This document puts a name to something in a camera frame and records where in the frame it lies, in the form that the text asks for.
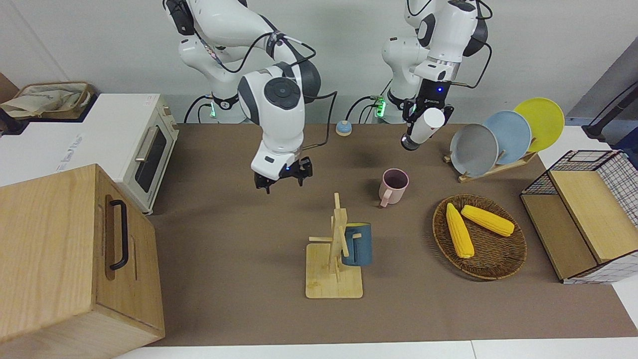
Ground black right base cable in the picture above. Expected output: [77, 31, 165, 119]
[183, 94, 213, 124]

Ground yellow plate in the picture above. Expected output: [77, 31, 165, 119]
[513, 97, 566, 154]

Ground black left base cable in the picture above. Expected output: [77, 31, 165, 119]
[345, 94, 385, 124]

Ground black stand pole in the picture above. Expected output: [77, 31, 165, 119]
[582, 82, 638, 141]

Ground brown table mat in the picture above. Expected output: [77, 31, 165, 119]
[147, 123, 638, 348]

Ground pink ceramic mug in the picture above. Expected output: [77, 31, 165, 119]
[378, 168, 410, 208]

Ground silver oven door handle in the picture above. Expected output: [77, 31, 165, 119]
[134, 125, 160, 163]

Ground light blue plate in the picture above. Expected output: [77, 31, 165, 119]
[482, 110, 533, 166]

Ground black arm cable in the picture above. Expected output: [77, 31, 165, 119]
[406, 0, 493, 90]
[196, 29, 338, 151]

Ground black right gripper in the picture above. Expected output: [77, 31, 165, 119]
[254, 157, 314, 194]

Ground black wire rack wooden shelves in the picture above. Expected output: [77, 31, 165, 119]
[519, 149, 638, 285]

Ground beige cloth bag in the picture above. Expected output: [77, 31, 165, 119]
[0, 84, 83, 119]

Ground wooden plate rack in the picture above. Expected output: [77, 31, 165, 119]
[443, 149, 538, 184]

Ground brown wicker basket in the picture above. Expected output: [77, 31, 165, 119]
[432, 193, 528, 281]

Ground white toaster oven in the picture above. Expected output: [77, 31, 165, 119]
[0, 93, 180, 216]

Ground white cup steel base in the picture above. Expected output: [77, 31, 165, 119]
[400, 107, 446, 152]

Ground wooden mug tree stand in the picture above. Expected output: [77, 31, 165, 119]
[305, 192, 364, 300]

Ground black cabinet handle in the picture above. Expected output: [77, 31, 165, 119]
[108, 199, 130, 271]

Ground yellow corn cob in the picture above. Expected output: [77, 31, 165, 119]
[446, 202, 476, 259]
[461, 204, 515, 237]

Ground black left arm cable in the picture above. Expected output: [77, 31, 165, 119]
[406, 0, 493, 90]

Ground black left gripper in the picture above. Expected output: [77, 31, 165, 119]
[402, 79, 455, 136]

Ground grey plate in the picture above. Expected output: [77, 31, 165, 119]
[449, 123, 499, 179]

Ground brown storage tray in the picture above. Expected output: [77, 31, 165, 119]
[0, 81, 96, 121]

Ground dark blue ceramic mug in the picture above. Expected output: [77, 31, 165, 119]
[341, 222, 373, 267]

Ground wooden cabinet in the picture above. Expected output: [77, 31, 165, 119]
[0, 164, 166, 359]

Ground black base cable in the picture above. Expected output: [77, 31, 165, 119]
[345, 94, 385, 124]
[183, 94, 213, 124]

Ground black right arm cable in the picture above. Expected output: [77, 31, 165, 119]
[196, 29, 338, 151]

